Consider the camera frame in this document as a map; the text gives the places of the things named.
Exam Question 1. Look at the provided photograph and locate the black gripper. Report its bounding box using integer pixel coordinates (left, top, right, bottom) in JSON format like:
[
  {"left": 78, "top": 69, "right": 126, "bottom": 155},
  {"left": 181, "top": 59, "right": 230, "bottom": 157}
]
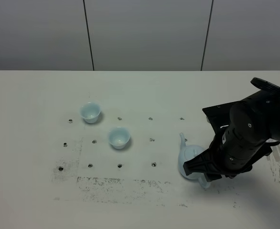
[{"left": 183, "top": 101, "right": 272, "bottom": 178}]

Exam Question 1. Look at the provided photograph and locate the light blue porcelain teapot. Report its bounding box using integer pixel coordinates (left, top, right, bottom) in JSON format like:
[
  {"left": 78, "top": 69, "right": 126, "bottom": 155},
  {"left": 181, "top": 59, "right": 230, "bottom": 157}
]
[{"left": 178, "top": 133, "right": 210, "bottom": 189}]

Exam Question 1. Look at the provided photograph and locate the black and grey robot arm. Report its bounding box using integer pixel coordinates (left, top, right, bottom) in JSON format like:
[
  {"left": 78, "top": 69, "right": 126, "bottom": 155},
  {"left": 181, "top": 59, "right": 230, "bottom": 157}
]
[{"left": 183, "top": 77, "right": 280, "bottom": 181}]

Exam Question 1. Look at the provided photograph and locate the near light blue teacup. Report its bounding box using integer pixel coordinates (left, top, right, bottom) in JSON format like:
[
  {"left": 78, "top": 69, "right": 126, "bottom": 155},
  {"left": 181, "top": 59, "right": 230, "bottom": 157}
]
[{"left": 108, "top": 127, "right": 130, "bottom": 150}]

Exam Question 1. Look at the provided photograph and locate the light blue teacup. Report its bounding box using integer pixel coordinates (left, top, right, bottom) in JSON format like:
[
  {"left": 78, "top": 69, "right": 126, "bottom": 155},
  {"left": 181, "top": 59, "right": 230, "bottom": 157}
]
[
  {"left": 80, "top": 103, "right": 101, "bottom": 124},
  {"left": 108, "top": 127, "right": 130, "bottom": 150}
]

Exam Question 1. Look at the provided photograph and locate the far light blue teacup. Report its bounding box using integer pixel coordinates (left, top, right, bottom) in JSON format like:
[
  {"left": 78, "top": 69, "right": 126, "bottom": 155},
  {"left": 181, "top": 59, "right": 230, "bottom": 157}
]
[{"left": 80, "top": 103, "right": 101, "bottom": 124}]

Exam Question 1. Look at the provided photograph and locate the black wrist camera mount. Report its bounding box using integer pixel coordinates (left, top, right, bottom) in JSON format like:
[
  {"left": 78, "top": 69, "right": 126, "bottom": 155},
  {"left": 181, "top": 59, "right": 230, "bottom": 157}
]
[{"left": 202, "top": 102, "right": 237, "bottom": 134}]

